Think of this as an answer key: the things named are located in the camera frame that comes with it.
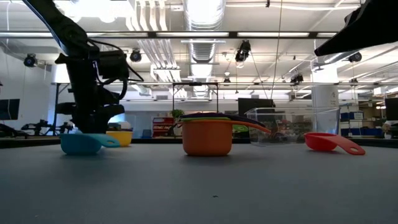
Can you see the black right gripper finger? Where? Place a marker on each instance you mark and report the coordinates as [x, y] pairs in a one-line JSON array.
[[345, 40]]

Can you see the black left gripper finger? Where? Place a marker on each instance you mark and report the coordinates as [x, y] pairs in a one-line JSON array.
[[82, 126], [99, 124]]

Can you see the teal measuring cup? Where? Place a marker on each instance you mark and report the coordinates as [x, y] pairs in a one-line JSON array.
[[79, 144]]

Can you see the yellow measuring cup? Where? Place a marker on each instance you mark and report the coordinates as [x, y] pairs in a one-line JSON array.
[[121, 138]]

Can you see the green measuring cup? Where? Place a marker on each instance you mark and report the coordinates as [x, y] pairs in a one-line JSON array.
[[202, 118]]

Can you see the red measuring cup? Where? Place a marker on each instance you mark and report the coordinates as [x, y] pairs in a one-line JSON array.
[[320, 141]]

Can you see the orange measuring cup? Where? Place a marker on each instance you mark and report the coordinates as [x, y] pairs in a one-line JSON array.
[[206, 138]]

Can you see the black background robot arm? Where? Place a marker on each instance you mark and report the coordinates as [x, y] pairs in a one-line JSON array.
[[37, 127]]

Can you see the clear plastic basket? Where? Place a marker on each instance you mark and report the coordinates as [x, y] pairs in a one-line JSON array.
[[292, 133]]

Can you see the red storage shelf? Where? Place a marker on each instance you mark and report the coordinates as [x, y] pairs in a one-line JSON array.
[[162, 126]]

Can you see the dark computer monitor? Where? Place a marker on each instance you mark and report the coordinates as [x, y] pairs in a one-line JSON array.
[[392, 109], [9, 109], [255, 103]]

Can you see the green background potted plant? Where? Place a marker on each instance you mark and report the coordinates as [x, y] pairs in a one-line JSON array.
[[177, 113]]

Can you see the blue storage shelf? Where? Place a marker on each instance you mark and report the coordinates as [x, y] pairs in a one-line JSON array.
[[360, 132]]

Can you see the black ceiling camera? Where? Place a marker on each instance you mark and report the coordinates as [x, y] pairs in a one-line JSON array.
[[355, 57], [297, 79], [30, 60], [135, 56], [243, 51]]

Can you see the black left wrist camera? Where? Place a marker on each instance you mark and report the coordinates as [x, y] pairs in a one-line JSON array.
[[114, 65]]

